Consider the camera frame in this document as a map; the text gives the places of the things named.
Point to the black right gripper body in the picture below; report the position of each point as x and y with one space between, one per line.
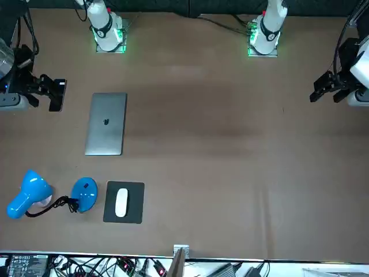
20 78

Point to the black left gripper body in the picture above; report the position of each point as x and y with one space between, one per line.
346 57

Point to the grey laptop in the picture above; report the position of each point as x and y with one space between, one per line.
105 135

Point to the blue gooseneck desk lamp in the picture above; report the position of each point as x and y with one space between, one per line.
29 193

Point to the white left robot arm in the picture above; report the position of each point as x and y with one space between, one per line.
269 29

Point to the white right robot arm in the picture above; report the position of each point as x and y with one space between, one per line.
103 29

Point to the white computer mouse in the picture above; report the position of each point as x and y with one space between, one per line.
121 202

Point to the black mouse pad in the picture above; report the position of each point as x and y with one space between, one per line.
135 202

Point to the black labelled power adapter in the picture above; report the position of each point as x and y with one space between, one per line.
26 265

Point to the small black power adapter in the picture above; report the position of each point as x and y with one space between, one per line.
252 272

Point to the dark power adapter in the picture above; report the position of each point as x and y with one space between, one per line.
225 271

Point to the aluminium frame post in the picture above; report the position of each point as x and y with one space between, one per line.
356 17

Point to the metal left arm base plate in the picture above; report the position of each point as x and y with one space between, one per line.
272 53

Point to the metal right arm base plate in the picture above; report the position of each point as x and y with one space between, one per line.
124 29

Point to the aluminium camera post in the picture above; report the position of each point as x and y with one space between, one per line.
178 259

